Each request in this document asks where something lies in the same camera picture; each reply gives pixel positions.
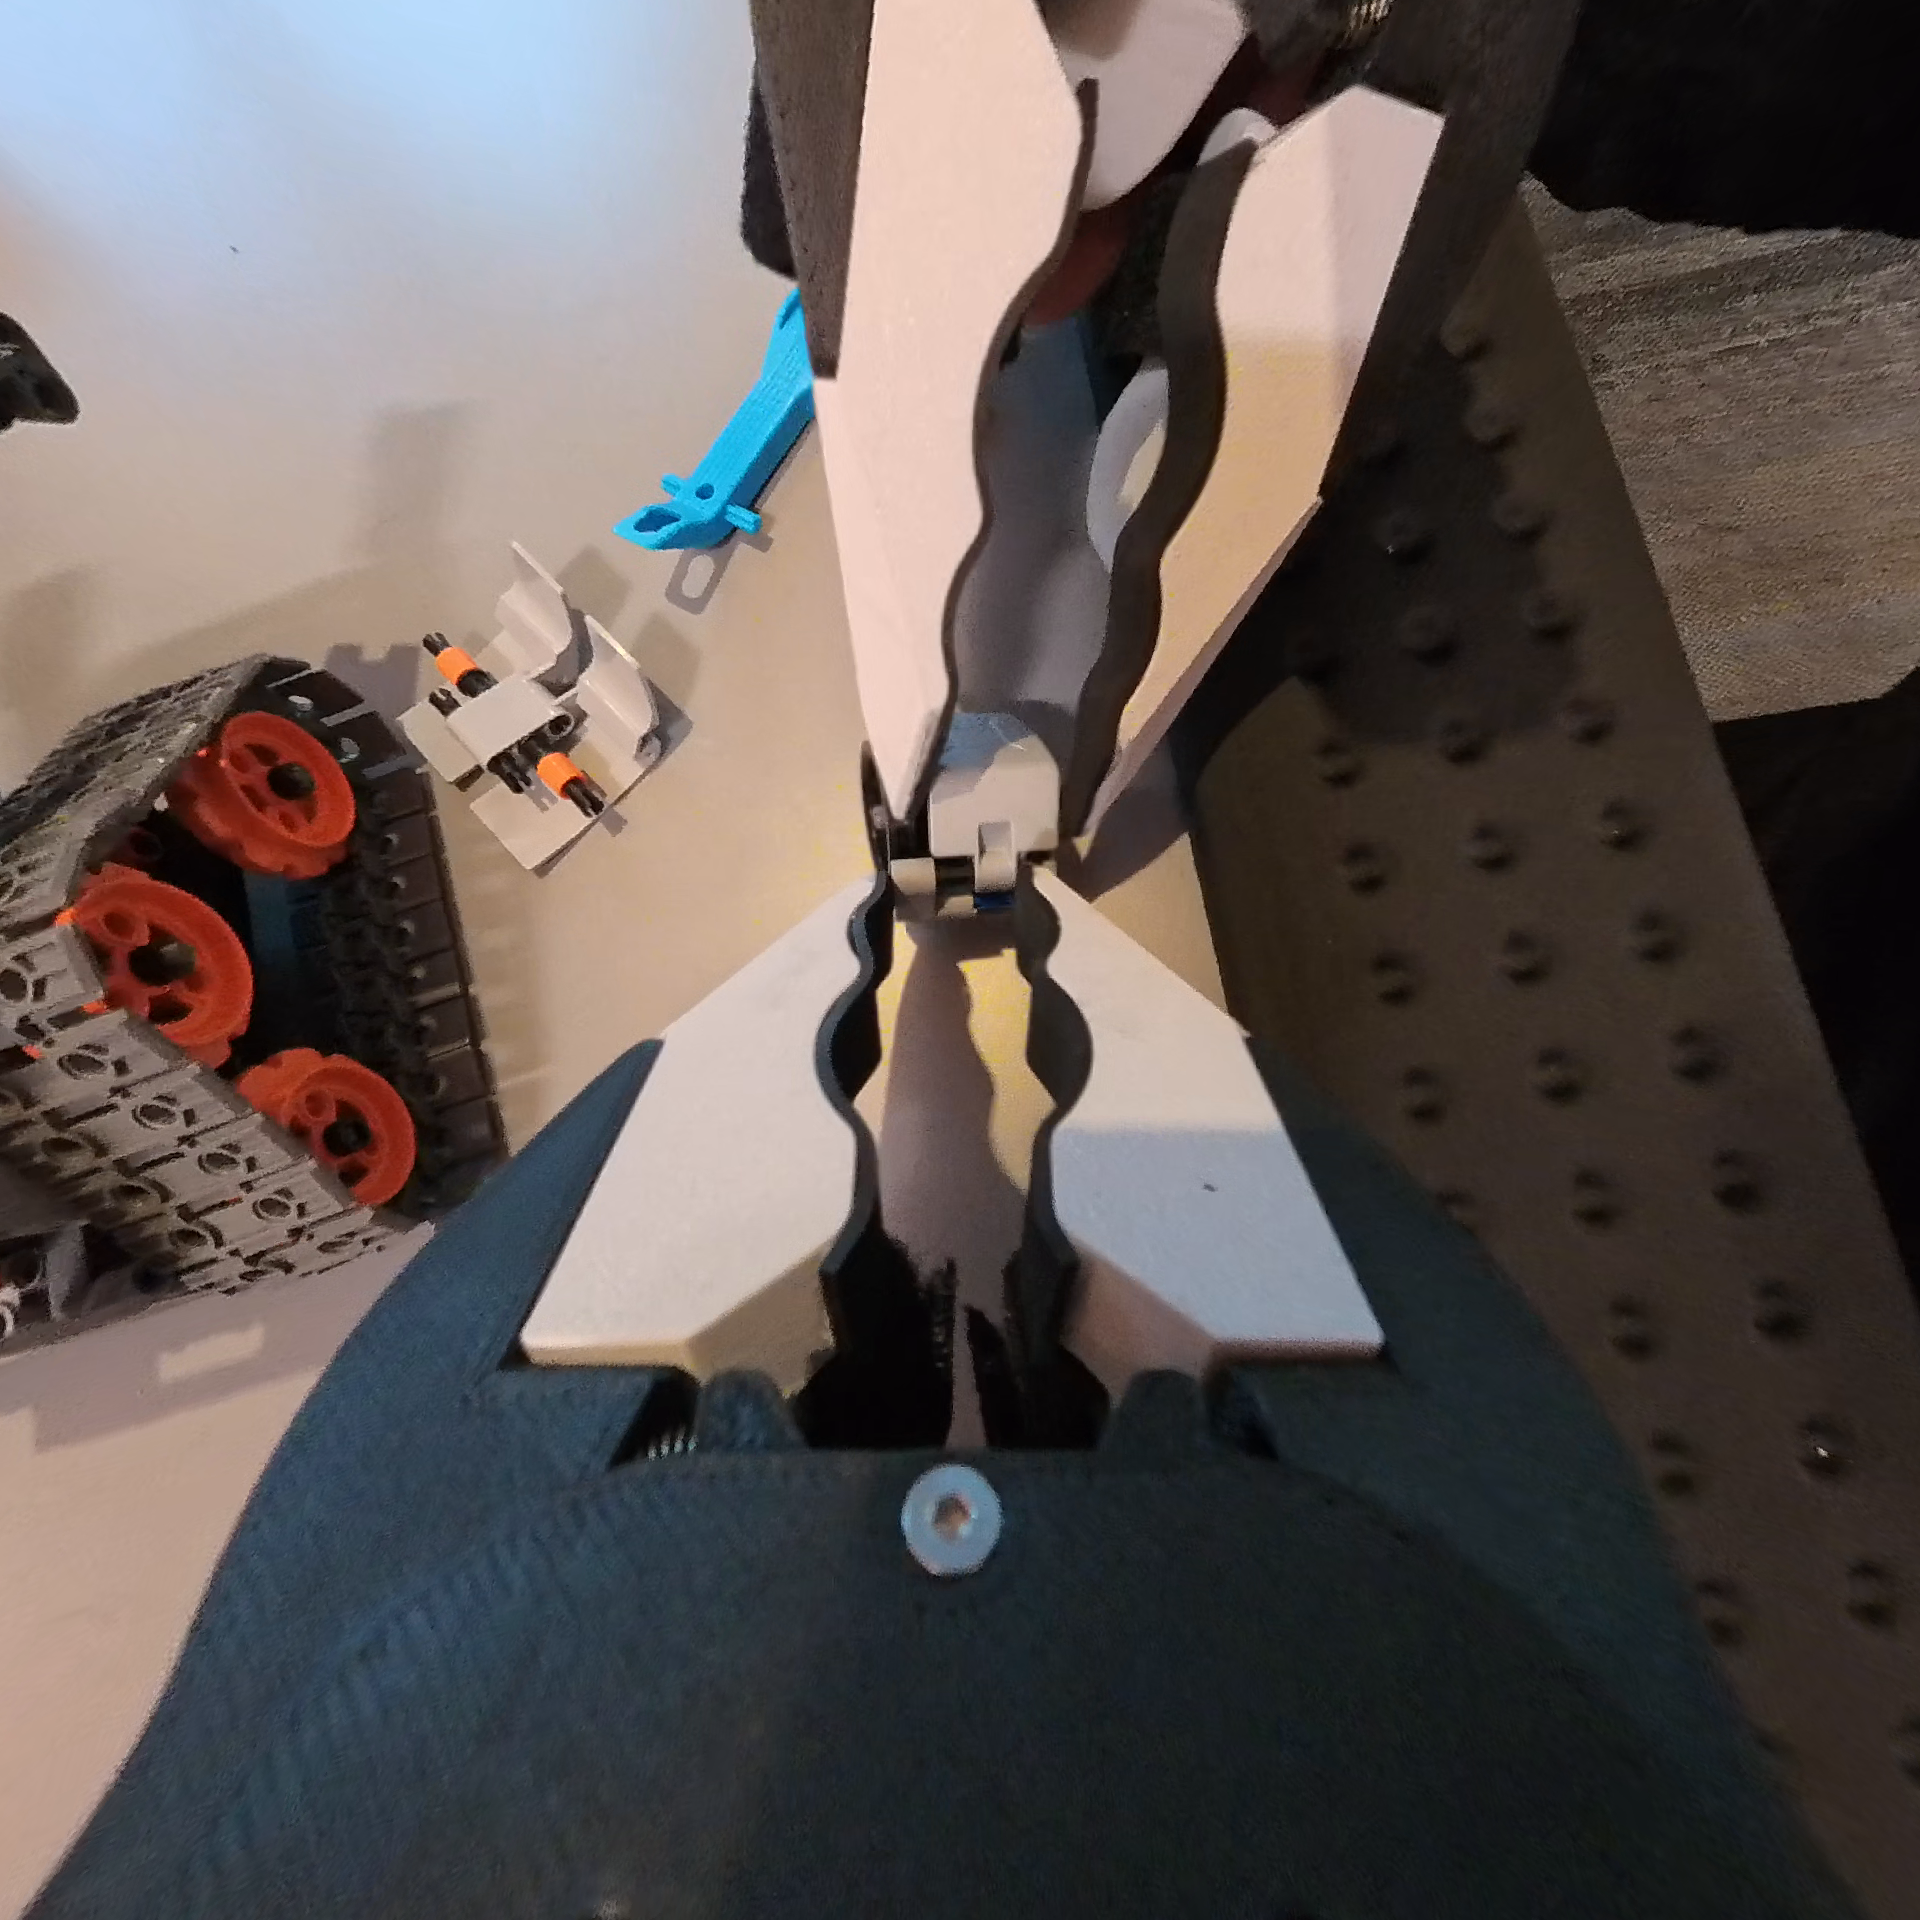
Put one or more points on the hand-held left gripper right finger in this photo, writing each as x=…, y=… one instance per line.
x=1200, y=1199

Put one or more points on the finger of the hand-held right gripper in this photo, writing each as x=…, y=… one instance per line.
x=1290, y=333
x=914, y=374

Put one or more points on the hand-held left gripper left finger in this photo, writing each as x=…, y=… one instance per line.
x=703, y=1199

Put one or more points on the grey toy brick assembly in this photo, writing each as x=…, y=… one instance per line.
x=983, y=798

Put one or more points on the person's right forearm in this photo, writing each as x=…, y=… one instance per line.
x=1726, y=108

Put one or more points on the blue plastic brick separator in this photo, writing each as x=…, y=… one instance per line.
x=749, y=437

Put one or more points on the dark perforated panel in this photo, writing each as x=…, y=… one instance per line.
x=1500, y=902

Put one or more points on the small grey winged brick assembly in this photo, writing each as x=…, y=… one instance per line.
x=508, y=720

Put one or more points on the tracked toy robot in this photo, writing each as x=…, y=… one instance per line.
x=148, y=961

